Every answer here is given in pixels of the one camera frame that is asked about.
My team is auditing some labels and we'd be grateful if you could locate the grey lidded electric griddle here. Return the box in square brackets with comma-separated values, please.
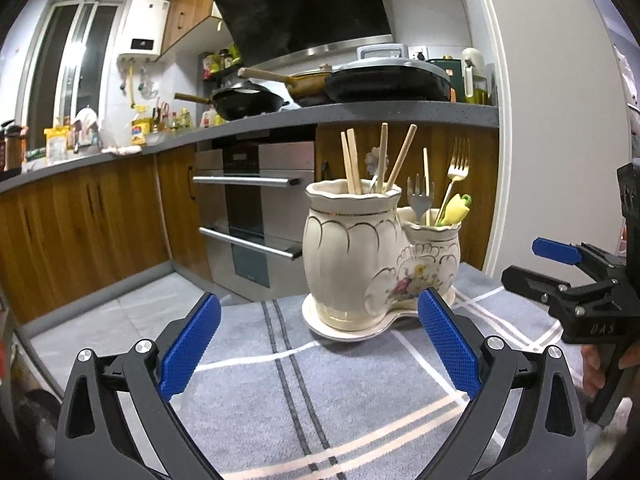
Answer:
[324, 44, 451, 103]

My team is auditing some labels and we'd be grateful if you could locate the thin wooden stick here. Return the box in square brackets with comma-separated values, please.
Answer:
[422, 148, 433, 226]

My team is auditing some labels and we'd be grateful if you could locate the grey plaid table cloth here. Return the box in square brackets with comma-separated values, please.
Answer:
[32, 264, 582, 479]

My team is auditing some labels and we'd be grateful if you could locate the person's right hand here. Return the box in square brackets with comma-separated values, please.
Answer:
[580, 342, 640, 401]

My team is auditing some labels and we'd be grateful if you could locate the dark green appliance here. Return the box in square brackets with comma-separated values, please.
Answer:
[427, 54, 466, 102]

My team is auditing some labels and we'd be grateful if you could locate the brown wooden-handled pan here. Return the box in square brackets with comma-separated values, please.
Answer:
[238, 64, 333, 107]

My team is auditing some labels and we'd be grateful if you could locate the silver spoon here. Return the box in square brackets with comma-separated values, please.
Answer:
[364, 146, 380, 193]

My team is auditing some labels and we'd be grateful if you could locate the cream floral ceramic utensil holder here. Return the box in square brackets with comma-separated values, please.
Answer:
[302, 179, 461, 341]

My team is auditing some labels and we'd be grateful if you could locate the green yellow tulip utensil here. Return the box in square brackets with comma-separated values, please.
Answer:
[437, 194, 472, 226]

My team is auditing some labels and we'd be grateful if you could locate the grey kitchen countertop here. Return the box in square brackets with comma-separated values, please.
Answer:
[1, 101, 499, 192]

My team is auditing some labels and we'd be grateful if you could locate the yellow cooking oil bottle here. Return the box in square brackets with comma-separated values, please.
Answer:
[130, 104, 153, 145]

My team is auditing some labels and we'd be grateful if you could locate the stainless built-in oven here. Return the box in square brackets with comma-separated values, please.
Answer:
[192, 127, 314, 301]

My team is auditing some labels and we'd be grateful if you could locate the white water heater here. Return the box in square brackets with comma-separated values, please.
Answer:
[117, 0, 170, 61]

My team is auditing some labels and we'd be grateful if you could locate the black wok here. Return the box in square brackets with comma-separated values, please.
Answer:
[174, 81, 288, 122]

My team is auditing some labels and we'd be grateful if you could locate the silver fork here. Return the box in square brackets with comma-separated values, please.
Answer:
[407, 174, 433, 226]

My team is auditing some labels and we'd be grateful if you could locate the wooden chopstick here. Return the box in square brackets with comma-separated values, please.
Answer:
[347, 128, 362, 195]
[375, 122, 388, 194]
[383, 124, 418, 193]
[341, 131, 356, 194]

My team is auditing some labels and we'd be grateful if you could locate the black range hood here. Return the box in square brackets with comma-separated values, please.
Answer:
[214, 0, 393, 66]

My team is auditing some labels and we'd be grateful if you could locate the gold fork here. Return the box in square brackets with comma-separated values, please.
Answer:
[435, 138, 471, 224]

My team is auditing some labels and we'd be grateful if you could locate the oil dispenser bottle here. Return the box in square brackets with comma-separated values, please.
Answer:
[461, 48, 488, 105]

